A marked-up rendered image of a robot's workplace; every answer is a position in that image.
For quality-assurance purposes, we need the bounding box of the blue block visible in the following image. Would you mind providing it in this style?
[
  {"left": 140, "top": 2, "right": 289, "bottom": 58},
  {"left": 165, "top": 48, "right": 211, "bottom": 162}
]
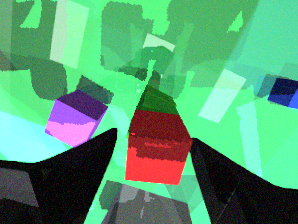
[{"left": 267, "top": 78, "right": 298, "bottom": 109}]

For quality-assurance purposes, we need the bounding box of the red block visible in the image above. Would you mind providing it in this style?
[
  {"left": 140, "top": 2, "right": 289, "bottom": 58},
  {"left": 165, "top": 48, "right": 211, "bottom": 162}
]
[{"left": 124, "top": 109, "right": 193, "bottom": 185}]

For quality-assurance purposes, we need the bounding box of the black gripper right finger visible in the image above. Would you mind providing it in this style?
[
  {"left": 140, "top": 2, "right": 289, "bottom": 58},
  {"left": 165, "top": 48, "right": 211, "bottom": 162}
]
[{"left": 190, "top": 137, "right": 298, "bottom": 224}]

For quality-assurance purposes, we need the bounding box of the purple cube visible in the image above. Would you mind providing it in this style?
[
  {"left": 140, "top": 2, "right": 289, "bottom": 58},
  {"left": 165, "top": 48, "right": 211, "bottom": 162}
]
[{"left": 44, "top": 89, "right": 108, "bottom": 146}]

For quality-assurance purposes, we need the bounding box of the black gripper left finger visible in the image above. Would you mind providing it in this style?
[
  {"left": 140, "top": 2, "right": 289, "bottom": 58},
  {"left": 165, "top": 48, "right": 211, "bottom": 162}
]
[{"left": 0, "top": 128, "right": 118, "bottom": 224}]

